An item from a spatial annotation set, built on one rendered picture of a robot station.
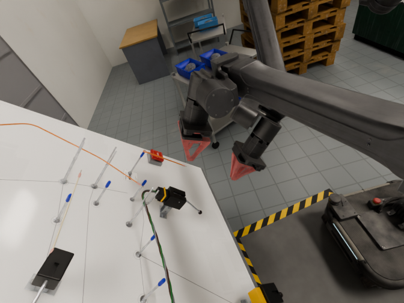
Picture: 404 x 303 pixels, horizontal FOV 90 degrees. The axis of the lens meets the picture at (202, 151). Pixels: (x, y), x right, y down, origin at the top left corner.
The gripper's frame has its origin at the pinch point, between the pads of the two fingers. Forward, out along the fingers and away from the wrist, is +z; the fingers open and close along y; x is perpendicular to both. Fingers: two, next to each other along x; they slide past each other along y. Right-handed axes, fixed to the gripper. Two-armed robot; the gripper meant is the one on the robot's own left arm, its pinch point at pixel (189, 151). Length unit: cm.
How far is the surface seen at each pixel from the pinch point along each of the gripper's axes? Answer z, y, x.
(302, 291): 99, 2, 90
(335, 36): -47, -220, 219
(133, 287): 19.9, 22.3, -11.7
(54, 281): 7.3, 25.5, -22.8
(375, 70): -21, -183, 268
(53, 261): 6.5, 23.1, -23.6
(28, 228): 10.6, 13.8, -31.7
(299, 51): -21, -226, 179
